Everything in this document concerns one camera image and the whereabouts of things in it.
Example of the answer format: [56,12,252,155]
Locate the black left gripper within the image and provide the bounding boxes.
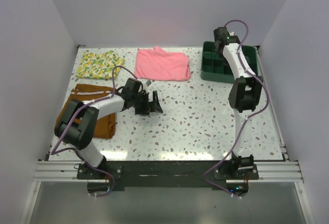
[132,90,162,115]

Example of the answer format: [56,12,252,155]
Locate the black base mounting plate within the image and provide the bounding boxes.
[77,161,259,196]

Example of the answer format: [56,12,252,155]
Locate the aluminium front rail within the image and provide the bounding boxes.
[32,161,304,183]

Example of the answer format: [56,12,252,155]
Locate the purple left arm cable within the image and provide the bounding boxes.
[50,65,139,198]

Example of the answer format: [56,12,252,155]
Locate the brown folded trousers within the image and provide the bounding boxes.
[56,84,116,139]

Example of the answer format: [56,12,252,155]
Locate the lemon print folded cloth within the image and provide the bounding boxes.
[76,50,125,80]

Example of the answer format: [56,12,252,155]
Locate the pink folded shirt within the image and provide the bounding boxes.
[134,46,191,81]

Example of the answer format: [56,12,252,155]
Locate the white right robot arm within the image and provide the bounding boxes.
[214,27,262,179]

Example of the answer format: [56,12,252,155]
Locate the green compartment tray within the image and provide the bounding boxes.
[200,41,258,84]

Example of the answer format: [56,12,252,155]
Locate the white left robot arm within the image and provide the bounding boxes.
[54,78,163,179]

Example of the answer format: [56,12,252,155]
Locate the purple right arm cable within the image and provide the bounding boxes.
[204,19,270,193]

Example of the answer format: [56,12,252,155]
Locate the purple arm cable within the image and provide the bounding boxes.
[204,19,270,193]
[50,65,139,198]

